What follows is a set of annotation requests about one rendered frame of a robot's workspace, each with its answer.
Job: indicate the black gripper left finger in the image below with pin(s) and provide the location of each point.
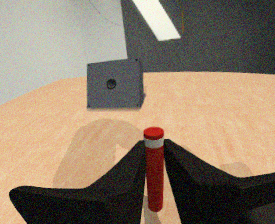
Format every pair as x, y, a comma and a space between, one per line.
116, 198

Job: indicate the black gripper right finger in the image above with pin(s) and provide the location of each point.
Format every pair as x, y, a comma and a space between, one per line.
207, 195

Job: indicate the red peg with white band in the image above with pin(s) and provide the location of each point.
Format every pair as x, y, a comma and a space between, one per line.
154, 155

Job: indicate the dark grey sloped panel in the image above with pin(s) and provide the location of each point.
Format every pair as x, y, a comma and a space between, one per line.
115, 84

